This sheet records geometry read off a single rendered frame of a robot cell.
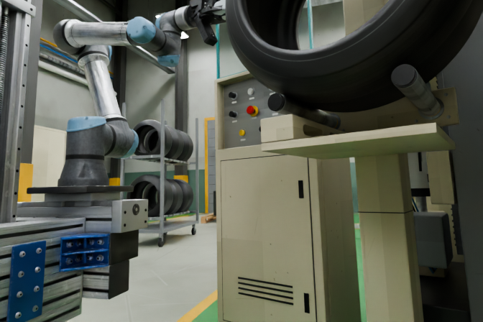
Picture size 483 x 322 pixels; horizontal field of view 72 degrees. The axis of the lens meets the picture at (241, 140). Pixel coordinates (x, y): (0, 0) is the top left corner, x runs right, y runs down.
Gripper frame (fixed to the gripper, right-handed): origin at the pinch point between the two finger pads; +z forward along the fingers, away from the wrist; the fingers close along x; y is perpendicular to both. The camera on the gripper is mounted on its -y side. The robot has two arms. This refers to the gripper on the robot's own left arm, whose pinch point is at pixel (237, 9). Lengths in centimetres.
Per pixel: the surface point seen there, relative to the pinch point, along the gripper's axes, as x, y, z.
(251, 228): 51, -75, -25
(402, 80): -9, -29, 49
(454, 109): 26, -29, 54
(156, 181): 210, -76, -293
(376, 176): 28, -47, 35
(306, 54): -12.8, -22.5, 30.6
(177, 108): 662, 124, -777
